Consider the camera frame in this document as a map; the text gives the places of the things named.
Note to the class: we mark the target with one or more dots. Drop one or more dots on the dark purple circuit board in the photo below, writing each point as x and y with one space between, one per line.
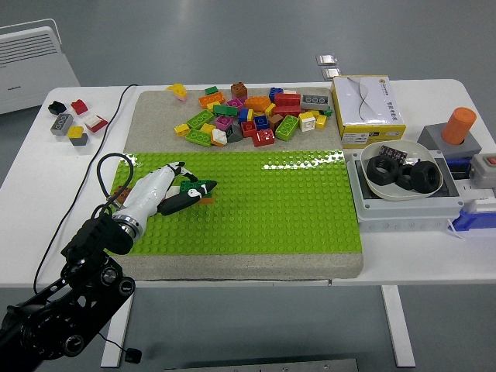
393 153

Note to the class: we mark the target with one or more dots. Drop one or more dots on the grey red-button switch box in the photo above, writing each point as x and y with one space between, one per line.
482 170

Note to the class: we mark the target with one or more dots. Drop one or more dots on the white square brick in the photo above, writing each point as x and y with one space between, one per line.
174 192

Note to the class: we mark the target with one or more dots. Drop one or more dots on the lime green studded baseplate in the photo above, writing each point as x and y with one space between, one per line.
252 209

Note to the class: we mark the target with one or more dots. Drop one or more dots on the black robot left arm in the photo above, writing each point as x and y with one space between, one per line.
58 310

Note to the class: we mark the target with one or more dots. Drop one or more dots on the yellow white cardboard box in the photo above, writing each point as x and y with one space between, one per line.
364 104

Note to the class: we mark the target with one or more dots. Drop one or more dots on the red long brick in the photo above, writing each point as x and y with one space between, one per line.
286 110
287 99

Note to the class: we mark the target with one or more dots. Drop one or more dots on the lime green long brick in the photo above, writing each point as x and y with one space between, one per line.
199 118
287 128
198 137

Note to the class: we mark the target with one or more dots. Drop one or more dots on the brown square brick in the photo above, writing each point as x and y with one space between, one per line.
239 90
275 121

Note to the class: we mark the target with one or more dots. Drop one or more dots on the orange rounded brick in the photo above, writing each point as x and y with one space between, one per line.
257 103

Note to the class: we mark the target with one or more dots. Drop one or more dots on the red square brick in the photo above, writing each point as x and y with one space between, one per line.
79 107
249 128

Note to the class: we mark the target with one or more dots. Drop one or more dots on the blue plastic holder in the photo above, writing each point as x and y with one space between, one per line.
474 220

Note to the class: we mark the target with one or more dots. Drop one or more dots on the white table leg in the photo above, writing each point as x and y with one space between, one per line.
397 329
116 329

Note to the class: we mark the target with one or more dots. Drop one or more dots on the magenta square brick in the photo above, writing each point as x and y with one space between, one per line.
234 103
224 122

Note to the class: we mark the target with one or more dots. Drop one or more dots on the small yellow brick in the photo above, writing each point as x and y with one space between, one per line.
321 121
181 129
314 113
207 128
270 109
213 105

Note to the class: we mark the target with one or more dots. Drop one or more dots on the black square brick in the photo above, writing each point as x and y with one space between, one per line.
57 107

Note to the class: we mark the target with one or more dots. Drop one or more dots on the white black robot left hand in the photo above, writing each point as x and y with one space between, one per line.
147 191

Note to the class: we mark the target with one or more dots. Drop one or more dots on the grey-brown foam mat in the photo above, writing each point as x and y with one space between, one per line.
153 124

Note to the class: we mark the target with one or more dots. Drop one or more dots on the grey block with hole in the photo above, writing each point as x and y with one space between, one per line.
432 136

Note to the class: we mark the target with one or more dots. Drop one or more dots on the blue and yellow brick stack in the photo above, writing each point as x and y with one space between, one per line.
243 116

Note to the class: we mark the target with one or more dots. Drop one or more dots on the white panel heater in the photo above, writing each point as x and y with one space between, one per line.
31 66

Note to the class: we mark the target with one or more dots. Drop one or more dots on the glossy red brick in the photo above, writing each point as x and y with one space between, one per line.
263 137

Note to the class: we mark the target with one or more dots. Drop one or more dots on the orange cylinder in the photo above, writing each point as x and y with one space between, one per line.
458 124

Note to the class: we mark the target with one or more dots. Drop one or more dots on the light grey junction box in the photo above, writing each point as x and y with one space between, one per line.
403 215

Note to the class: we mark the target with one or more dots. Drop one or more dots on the small black hex nut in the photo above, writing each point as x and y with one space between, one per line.
403 182

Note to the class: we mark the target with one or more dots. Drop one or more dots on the grey long brick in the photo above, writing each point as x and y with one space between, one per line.
315 101

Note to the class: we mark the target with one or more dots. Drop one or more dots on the white and orange brick stack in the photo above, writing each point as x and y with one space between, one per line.
218 136

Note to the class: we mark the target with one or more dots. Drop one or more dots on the dark blue block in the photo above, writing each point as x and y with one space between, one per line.
460 167

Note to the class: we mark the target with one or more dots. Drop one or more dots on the grey studded brick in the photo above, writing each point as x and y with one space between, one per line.
61 123

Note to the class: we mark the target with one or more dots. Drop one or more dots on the grey sloped brick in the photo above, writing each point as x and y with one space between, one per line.
234 134

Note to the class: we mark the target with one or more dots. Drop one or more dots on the blue square brick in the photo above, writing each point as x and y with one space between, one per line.
261 122
275 93

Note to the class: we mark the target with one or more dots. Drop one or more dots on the dark green long brick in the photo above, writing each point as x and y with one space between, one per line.
225 110
186 186

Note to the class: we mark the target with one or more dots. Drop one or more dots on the small dark green brick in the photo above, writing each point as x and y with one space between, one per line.
211 90
328 112

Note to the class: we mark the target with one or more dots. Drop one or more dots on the reddish brown brick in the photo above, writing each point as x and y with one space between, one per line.
121 192

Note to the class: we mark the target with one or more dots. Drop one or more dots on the yellow and grey brick stack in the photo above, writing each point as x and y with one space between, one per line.
77 135

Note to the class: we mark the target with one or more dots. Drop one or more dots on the large black hex nut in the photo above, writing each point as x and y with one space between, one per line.
374 172
418 182

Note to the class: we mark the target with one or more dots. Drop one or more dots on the white shallow bowl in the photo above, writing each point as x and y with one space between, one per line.
416 151

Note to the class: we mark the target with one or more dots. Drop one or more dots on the white and yellow brick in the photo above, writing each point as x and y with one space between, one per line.
306 122

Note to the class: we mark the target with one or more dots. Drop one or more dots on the red and white brick stack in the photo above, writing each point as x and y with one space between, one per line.
95 124

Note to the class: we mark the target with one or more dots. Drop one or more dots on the yellow and pink curved brick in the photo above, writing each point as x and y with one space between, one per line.
176 90

